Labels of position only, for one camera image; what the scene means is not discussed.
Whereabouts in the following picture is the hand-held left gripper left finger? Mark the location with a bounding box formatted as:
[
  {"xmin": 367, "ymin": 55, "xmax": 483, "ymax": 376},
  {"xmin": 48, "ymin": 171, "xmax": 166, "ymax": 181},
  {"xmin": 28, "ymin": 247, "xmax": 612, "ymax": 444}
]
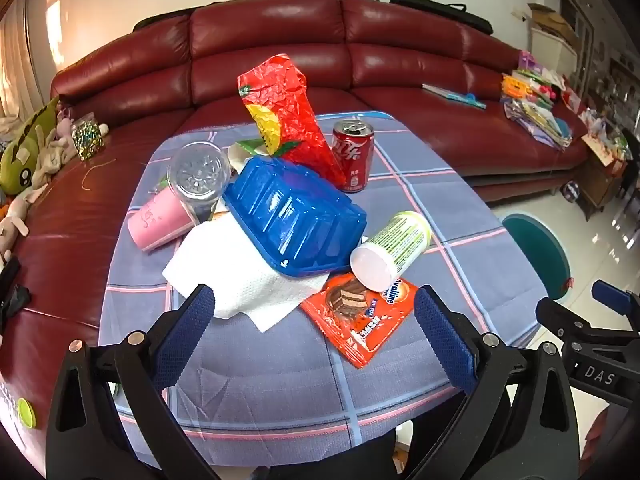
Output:
[{"xmin": 46, "ymin": 284, "xmax": 221, "ymax": 480}]

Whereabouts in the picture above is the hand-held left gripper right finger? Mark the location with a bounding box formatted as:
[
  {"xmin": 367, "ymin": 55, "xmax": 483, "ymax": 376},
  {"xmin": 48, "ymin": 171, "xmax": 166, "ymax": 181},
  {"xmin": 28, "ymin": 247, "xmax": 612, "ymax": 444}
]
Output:
[{"xmin": 405, "ymin": 285, "xmax": 581, "ymax": 480}]

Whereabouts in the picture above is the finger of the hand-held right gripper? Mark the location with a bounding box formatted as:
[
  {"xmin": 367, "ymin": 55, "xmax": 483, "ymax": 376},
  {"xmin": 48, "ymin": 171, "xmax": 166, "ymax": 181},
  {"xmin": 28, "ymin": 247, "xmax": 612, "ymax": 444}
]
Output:
[
  {"xmin": 536, "ymin": 297, "xmax": 640, "ymax": 347},
  {"xmin": 591, "ymin": 280, "xmax": 640, "ymax": 317}
]

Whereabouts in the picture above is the teal round bin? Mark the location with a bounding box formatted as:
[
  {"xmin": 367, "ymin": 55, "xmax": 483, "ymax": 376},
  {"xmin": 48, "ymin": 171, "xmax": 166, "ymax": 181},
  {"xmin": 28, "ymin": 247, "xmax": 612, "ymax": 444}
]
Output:
[{"xmin": 500, "ymin": 212, "xmax": 571, "ymax": 301}]

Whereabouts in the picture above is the white paper napkin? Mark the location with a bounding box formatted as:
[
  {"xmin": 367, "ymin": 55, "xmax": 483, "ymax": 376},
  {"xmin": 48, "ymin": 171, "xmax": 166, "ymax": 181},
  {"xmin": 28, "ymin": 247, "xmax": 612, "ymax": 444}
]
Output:
[{"xmin": 162, "ymin": 215, "xmax": 333, "ymax": 333}]

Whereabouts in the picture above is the orange snack wrapper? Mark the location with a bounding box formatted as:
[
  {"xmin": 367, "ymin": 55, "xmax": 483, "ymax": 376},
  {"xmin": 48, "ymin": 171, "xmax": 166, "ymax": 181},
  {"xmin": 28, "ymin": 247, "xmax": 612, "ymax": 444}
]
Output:
[{"xmin": 300, "ymin": 271, "xmax": 420, "ymax": 370}]

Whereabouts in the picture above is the white green canister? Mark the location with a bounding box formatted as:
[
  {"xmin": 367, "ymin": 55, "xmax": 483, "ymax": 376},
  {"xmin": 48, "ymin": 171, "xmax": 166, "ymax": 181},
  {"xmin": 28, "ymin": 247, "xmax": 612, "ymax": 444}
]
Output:
[{"xmin": 349, "ymin": 211, "xmax": 432, "ymax": 292}]

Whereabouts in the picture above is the pink paper cup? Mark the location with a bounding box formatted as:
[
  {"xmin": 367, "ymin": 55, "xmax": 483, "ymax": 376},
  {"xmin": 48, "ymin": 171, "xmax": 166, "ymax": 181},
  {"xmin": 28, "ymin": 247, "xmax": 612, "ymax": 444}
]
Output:
[{"xmin": 126, "ymin": 187, "xmax": 198, "ymax": 252}]

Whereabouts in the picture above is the clear plastic bottle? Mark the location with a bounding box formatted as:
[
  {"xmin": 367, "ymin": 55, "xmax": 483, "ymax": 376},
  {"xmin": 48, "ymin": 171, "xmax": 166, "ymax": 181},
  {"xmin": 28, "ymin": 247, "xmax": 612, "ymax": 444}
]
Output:
[{"xmin": 166, "ymin": 141, "xmax": 233, "ymax": 223}]

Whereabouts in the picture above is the blue plastic container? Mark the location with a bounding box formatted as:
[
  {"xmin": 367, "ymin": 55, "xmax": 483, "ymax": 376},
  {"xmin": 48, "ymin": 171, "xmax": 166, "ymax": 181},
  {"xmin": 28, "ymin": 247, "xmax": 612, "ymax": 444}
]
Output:
[{"xmin": 222, "ymin": 155, "xmax": 368, "ymax": 278}]

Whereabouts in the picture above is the red soda can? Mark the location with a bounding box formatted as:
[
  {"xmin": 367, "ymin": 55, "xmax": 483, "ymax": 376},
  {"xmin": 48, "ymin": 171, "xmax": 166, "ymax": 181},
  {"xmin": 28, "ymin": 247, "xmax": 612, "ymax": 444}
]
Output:
[{"xmin": 332, "ymin": 118, "xmax": 375, "ymax": 194}]

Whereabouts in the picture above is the red crinkled snack bag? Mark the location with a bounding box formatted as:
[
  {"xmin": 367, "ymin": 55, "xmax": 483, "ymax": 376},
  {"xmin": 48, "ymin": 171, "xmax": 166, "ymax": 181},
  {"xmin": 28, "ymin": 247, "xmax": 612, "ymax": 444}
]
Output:
[{"xmin": 236, "ymin": 53, "xmax": 348, "ymax": 192}]

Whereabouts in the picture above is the blue checked tablecloth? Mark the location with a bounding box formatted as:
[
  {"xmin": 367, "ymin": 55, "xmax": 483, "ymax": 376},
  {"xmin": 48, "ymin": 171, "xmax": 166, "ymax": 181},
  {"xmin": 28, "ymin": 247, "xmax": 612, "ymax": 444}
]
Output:
[{"xmin": 98, "ymin": 110, "xmax": 548, "ymax": 468}]

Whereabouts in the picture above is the wooden side table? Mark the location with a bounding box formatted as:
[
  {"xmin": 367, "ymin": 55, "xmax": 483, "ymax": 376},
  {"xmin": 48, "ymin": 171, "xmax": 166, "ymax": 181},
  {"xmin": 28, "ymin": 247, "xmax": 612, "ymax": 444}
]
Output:
[{"xmin": 580, "ymin": 130, "xmax": 631, "ymax": 221}]

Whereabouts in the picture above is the red patterned paper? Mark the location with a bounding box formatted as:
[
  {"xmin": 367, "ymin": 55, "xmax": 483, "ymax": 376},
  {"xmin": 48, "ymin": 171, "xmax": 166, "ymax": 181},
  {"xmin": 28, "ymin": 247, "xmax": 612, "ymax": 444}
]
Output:
[{"xmin": 582, "ymin": 132, "xmax": 618, "ymax": 166}]

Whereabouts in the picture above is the yellow green lid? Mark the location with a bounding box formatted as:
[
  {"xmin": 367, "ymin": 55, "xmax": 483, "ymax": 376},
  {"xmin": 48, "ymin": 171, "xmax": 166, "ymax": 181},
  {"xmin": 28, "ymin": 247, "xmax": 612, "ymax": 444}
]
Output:
[{"xmin": 16, "ymin": 397, "xmax": 37, "ymax": 429}]

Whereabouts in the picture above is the pile of colourful papers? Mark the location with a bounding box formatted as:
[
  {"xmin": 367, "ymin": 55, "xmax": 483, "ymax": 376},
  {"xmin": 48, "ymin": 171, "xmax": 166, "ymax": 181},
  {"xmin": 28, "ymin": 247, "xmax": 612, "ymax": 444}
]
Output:
[{"xmin": 501, "ymin": 50, "xmax": 573, "ymax": 150}]

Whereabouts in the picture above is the glitter filled clear bag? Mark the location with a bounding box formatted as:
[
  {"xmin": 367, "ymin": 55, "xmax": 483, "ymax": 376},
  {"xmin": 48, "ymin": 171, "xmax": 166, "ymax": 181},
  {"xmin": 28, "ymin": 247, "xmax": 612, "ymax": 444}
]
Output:
[{"xmin": 70, "ymin": 112, "xmax": 110, "ymax": 162}]

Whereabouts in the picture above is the thin light blue book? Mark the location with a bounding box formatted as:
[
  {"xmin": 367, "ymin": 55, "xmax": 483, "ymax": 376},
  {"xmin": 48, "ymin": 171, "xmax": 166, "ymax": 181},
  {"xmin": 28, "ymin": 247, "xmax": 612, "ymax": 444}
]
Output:
[{"xmin": 422, "ymin": 83, "xmax": 487, "ymax": 110}]

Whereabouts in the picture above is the green plush toy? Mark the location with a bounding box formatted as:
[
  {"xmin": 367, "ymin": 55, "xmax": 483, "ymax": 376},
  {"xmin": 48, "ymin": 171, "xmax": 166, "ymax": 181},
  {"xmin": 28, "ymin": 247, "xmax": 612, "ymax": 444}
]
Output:
[{"xmin": 0, "ymin": 95, "xmax": 60, "ymax": 196}]

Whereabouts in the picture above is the white cabinet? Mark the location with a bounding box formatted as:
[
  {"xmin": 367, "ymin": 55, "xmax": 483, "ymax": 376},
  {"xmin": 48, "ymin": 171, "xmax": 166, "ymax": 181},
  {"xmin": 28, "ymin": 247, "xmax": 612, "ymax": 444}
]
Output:
[{"xmin": 530, "ymin": 27, "xmax": 578, "ymax": 81}]

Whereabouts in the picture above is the wooden display cabinet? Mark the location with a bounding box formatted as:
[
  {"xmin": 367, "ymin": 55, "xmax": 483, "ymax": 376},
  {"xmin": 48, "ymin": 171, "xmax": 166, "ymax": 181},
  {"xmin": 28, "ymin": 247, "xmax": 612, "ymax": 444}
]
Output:
[{"xmin": 557, "ymin": 0, "xmax": 640, "ymax": 136}]

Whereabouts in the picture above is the open cardboard box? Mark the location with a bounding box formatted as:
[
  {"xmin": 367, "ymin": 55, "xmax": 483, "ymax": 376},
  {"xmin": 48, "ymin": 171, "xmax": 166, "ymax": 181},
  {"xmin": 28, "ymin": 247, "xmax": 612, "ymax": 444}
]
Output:
[{"xmin": 525, "ymin": 2, "xmax": 581, "ymax": 51}]

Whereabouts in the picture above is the red leather sofa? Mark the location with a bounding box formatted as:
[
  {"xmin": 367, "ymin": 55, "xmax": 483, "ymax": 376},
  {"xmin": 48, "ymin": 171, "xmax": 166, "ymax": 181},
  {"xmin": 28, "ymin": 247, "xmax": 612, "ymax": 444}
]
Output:
[{"xmin": 0, "ymin": 0, "xmax": 601, "ymax": 411}]

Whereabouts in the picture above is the long black bag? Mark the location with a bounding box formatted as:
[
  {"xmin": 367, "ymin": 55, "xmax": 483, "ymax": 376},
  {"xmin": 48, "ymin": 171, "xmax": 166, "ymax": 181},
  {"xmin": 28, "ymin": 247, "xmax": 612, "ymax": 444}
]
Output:
[{"xmin": 389, "ymin": 0, "xmax": 493, "ymax": 36}]

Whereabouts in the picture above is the yellow string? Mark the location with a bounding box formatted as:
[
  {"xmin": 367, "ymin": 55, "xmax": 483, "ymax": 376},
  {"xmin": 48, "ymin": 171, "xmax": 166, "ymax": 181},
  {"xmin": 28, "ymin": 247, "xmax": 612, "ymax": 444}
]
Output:
[{"xmin": 82, "ymin": 157, "xmax": 117, "ymax": 191}]

